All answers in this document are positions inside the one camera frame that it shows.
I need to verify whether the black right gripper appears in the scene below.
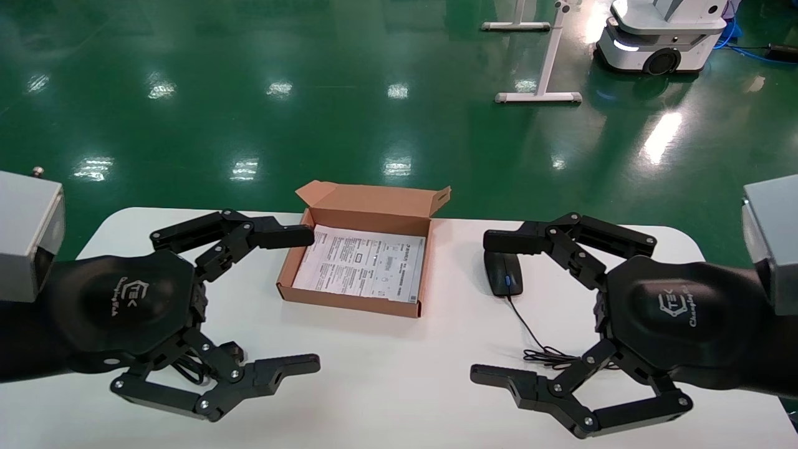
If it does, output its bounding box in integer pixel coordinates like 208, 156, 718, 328
470, 212, 775, 438

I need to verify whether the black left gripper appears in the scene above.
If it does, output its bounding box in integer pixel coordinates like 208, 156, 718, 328
44, 210, 322, 423

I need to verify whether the black wired computer mouse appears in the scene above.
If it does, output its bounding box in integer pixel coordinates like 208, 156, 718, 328
485, 249, 621, 370

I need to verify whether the white wheeled mobile robot base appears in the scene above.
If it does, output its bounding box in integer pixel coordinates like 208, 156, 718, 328
594, 0, 730, 77

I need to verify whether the brown cardboard box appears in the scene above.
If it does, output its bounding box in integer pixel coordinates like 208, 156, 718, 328
276, 180, 451, 319

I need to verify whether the white printed paper sheet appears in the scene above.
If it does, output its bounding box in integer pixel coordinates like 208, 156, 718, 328
292, 224, 426, 304

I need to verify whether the white T-shaped table leg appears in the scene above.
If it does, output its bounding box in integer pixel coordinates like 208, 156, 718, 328
481, 0, 552, 32
496, 0, 584, 104

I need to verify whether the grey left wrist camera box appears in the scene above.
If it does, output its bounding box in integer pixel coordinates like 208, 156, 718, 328
0, 166, 65, 303

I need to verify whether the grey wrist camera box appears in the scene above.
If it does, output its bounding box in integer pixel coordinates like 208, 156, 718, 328
741, 175, 798, 317
0, 166, 65, 303

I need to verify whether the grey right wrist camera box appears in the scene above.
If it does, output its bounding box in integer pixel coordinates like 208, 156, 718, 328
741, 175, 798, 317

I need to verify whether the blue floor cable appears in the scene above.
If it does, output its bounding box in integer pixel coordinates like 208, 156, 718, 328
714, 0, 798, 63

